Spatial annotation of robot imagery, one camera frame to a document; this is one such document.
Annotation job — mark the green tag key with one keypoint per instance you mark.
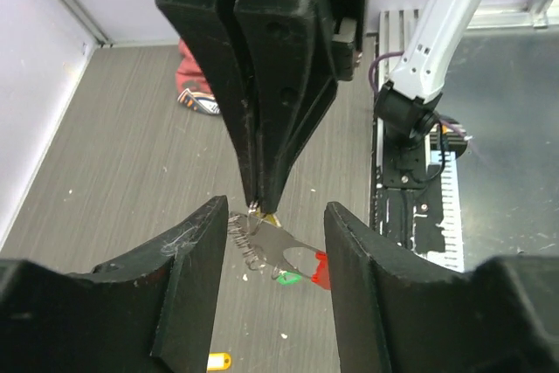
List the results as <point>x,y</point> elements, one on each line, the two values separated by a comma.
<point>285,278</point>

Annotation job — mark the reddish shirt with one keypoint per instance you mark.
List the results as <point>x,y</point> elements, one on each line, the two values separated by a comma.
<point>192,87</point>

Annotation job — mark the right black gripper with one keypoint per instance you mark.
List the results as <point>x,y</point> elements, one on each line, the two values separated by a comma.
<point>273,94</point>

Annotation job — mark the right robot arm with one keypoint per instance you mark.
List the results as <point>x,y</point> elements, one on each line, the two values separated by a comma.
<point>408,98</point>

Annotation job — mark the metal key holder red handle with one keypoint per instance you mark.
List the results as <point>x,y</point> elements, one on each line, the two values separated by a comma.
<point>263,244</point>

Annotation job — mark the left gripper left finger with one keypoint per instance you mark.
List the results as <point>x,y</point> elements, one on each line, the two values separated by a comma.
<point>151,309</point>

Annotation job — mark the yellow tag key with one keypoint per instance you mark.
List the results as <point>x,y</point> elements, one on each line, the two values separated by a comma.
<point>219,361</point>
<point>270,218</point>

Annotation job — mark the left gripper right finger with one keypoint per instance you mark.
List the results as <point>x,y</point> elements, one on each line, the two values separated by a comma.
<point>397,312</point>

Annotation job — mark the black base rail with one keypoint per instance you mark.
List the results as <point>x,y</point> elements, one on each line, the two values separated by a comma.
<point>406,195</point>

